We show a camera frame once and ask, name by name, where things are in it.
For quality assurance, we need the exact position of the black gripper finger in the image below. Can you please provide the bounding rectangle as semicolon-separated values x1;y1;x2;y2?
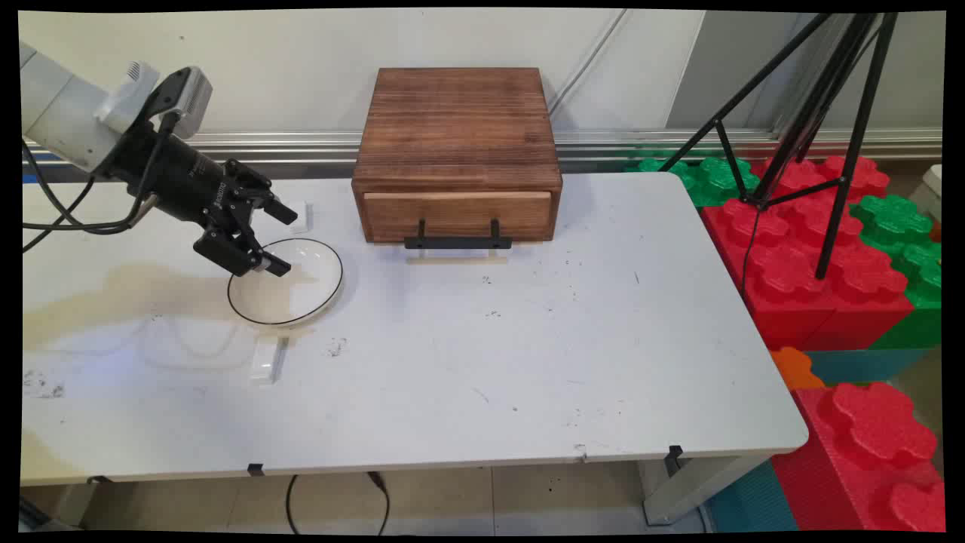
225;158;299;225
193;207;293;278

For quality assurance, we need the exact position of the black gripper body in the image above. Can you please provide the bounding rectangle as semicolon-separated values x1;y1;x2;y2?
106;124;244;229

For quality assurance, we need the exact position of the black drawer handle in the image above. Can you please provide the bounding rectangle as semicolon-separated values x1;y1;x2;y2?
404;219;513;250

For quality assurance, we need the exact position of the white plate with black rim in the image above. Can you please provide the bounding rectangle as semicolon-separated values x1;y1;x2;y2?
227;238;345;327

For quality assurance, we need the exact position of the dark wooden drawer cabinet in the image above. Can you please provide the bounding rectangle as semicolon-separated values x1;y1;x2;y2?
351;67;563;244

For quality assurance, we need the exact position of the green foam building block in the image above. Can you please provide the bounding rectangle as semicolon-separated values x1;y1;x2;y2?
626;156;761;208
852;195;943;349

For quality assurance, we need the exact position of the grey table leg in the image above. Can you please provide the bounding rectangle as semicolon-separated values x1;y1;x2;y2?
641;452;770;526

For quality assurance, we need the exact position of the red foam building block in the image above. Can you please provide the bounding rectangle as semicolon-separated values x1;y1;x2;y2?
770;381;945;532
701;155;914;351

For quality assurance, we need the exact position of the orange foam building block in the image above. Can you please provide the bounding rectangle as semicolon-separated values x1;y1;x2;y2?
769;347;826;391

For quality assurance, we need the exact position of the black tripod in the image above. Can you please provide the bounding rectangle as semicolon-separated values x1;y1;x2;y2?
660;11;899;280

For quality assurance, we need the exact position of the teal foam building block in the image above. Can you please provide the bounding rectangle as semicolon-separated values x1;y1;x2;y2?
803;348;917;387

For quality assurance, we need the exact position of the white box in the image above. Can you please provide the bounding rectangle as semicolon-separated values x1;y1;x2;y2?
908;164;943;219

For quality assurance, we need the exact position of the black camera cable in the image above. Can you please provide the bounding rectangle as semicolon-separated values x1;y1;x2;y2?
23;112;182;235

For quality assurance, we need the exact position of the black cable with silver plug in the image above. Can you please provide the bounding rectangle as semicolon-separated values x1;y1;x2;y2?
23;192;159;253

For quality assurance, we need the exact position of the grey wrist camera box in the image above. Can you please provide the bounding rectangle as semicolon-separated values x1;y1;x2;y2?
155;66;213;140

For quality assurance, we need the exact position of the thin grey wall pipe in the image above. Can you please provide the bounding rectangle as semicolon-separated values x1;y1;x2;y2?
549;9;628;115

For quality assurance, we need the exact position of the aluminium wall rail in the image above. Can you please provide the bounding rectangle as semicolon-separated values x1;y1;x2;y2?
23;128;943;176

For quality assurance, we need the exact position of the thin black tripod cable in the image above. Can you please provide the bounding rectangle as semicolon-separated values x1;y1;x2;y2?
739;204;758;299

